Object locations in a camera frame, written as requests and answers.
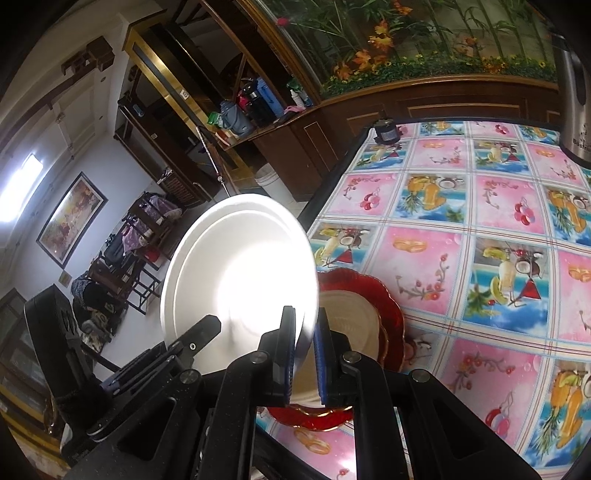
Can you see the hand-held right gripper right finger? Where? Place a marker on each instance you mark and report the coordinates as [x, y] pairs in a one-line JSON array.
[[321, 364]]

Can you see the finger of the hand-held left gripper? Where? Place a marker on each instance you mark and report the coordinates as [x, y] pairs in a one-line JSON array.
[[203, 330]]

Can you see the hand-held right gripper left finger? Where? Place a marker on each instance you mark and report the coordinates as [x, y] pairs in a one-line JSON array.
[[290, 369]]

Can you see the white foam plate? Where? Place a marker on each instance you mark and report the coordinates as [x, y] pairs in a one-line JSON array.
[[240, 286]]

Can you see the cream plastic plate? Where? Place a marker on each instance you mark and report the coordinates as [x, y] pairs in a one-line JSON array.
[[355, 332]]

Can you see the red plate with gold rim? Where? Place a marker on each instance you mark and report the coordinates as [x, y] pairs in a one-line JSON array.
[[390, 314]]

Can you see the dark wooden chair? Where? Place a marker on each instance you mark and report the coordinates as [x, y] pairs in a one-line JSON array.
[[124, 281], [157, 230]]

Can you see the purple patterned cloth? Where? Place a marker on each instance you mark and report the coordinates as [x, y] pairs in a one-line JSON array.
[[161, 205]]

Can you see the fluorescent ceiling light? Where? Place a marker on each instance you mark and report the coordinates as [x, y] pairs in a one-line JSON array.
[[23, 184]]

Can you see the white bucket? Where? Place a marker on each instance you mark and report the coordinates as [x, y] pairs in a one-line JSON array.
[[266, 176]]

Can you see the thin metal rod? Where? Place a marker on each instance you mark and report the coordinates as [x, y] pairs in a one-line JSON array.
[[213, 161]]

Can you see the printed pink fruit tablecloth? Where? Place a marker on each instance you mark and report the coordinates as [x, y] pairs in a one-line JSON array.
[[461, 258]]

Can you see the green packet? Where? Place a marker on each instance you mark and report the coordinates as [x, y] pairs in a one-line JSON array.
[[213, 118]]

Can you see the blue water jug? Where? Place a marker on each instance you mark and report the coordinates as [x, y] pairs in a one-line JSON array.
[[233, 117]]

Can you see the black thermos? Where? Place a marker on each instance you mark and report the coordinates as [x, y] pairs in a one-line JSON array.
[[256, 104]]

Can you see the pink cloth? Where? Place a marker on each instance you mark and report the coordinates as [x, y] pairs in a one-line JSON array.
[[292, 110]]

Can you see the small black jar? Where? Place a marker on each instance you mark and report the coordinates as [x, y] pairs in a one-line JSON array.
[[387, 131]]

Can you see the blue box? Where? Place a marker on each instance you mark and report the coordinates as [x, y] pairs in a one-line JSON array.
[[270, 97]]

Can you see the white bottle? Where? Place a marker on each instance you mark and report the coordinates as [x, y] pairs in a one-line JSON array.
[[298, 98]]

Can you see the dark wooden display shelf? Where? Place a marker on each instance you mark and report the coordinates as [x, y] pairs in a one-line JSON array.
[[157, 83]]

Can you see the fish tank with artificial plants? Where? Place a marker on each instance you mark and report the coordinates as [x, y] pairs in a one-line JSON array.
[[415, 41]]

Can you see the stainless steel electric kettle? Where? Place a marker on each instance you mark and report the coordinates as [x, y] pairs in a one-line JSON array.
[[575, 92]]

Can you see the framed wall picture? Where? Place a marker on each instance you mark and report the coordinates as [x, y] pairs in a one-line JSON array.
[[69, 219]]

